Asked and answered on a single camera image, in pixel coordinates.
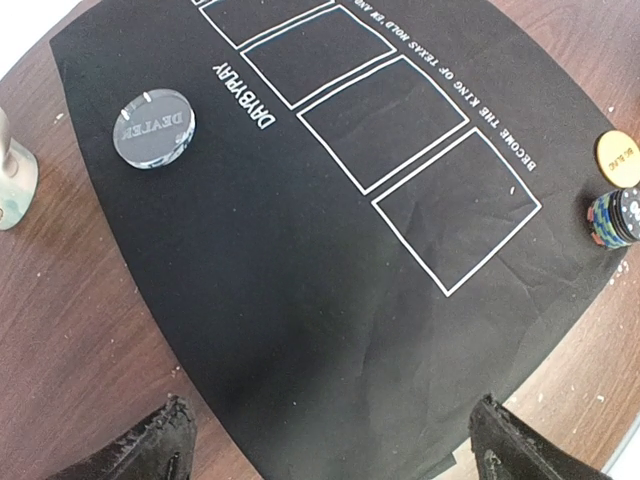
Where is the orange big blind button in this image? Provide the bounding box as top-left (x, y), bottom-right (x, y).
top-left (596, 130), bottom-right (640, 188)

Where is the ceramic mug with print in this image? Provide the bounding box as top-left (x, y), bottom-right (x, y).
top-left (1, 110), bottom-right (39, 231)

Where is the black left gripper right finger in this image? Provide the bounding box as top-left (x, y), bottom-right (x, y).
top-left (469, 394), bottom-right (608, 480)

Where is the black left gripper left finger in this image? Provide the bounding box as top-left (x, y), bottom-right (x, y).
top-left (51, 395), bottom-right (195, 480)

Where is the black poker mat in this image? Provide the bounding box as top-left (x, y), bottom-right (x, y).
top-left (51, 1), bottom-right (620, 479)

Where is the dark green chip stack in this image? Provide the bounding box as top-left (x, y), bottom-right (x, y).
top-left (586, 187), bottom-right (639, 249)

